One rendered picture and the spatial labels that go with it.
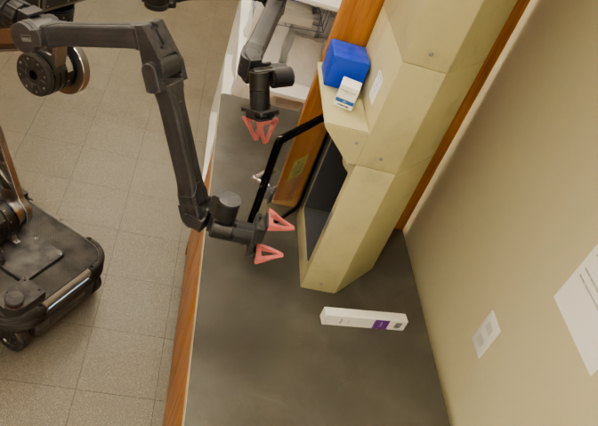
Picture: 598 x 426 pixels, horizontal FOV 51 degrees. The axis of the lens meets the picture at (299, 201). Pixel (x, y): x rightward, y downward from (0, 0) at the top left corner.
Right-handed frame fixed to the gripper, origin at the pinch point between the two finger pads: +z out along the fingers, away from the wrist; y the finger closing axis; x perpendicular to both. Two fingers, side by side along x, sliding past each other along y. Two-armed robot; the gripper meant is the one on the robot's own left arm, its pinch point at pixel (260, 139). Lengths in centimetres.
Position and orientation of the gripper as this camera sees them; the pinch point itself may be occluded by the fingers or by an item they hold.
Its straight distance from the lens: 182.9
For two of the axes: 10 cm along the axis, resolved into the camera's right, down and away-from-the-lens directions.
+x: -7.8, 2.4, -5.8
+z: 0.0, 9.2, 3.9
